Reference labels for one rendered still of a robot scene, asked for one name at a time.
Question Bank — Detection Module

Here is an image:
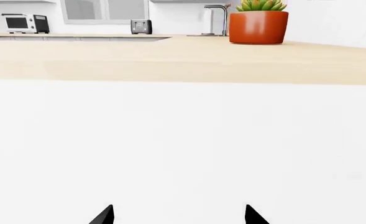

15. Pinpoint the green succulent plant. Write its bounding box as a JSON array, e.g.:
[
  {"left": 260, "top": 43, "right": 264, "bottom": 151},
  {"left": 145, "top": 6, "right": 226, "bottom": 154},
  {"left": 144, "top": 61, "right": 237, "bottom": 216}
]
[{"left": 236, "top": 0, "right": 288, "bottom": 12}]

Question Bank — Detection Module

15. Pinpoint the orange plant pot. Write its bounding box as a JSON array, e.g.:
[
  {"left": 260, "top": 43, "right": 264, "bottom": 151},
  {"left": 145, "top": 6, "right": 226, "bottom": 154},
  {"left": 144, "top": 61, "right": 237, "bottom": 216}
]
[{"left": 228, "top": 10, "right": 290, "bottom": 45}]

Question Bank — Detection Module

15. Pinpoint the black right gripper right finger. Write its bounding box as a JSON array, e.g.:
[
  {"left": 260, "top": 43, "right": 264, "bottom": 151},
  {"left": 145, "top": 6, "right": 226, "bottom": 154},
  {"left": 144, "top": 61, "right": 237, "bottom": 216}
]
[{"left": 245, "top": 203, "right": 270, "bottom": 224}]

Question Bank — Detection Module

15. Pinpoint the chrome kitchen faucet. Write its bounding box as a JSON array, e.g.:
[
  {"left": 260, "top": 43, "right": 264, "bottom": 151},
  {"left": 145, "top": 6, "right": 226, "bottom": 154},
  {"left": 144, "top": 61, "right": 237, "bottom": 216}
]
[{"left": 201, "top": 4, "right": 230, "bottom": 37}]

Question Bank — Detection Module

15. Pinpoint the grey framed window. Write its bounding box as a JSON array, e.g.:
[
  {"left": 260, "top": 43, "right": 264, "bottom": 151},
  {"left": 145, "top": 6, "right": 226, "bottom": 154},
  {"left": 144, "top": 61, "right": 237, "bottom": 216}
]
[{"left": 60, "top": 0, "right": 150, "bottom": 25}]

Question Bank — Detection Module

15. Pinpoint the white toaster oven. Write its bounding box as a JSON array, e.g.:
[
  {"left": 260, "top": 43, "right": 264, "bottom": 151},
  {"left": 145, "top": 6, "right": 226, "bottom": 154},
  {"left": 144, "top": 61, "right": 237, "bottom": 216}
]
[{"left": 1, "top": 13, "right": 50, "bottom": 34}]

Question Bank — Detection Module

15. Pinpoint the grey metal toaster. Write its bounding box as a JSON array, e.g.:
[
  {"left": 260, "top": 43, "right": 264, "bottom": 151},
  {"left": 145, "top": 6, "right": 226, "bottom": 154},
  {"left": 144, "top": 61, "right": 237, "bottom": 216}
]
[{"left": 130, "top": 19, "right": 153, "bottom": 35}]

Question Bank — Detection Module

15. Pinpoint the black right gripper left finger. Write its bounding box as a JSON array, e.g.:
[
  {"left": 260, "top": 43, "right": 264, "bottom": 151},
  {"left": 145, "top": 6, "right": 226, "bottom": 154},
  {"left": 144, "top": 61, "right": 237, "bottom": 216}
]
[{"left": 88, "top": 203, "right": 115, "bottom": 224}]

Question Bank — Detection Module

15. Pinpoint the light wood counter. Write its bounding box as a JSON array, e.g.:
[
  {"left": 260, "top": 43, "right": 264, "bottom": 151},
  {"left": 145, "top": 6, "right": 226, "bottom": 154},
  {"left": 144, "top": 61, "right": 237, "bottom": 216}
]
[{"left": 0, "top": 32, "right": 366, "bottom": 86}]

